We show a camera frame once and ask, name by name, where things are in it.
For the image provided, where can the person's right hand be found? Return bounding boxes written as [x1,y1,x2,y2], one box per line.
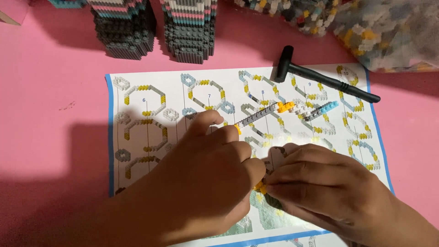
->
[262,142,396,241]

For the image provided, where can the person's left hand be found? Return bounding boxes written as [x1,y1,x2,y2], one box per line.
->
[147,110,267,242]

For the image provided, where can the small yellow brick piece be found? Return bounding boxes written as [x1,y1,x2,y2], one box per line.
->
[253,181,269,195]

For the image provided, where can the grey orange white blue brick strip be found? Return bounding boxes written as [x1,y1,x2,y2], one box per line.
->
[234,100,340,135]

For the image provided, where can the black plastic hammer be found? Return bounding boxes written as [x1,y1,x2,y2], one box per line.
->
[274,46,381,104]

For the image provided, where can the printed brick instruction sheet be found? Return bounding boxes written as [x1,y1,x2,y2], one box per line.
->
[104,63,396,247]

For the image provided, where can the heap of mixed small bricks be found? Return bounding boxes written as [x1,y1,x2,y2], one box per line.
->
[234,0,343,37]

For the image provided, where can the dark grey striped brick tower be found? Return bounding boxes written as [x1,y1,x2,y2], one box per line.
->
[87,0,158,61]
[161,0,219,65]

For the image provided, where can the clear bag of mixed bricks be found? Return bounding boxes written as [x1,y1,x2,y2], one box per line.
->
[331,0,439,73]

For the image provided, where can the teal brick block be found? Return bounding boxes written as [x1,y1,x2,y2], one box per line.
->
[48,0,88,9]

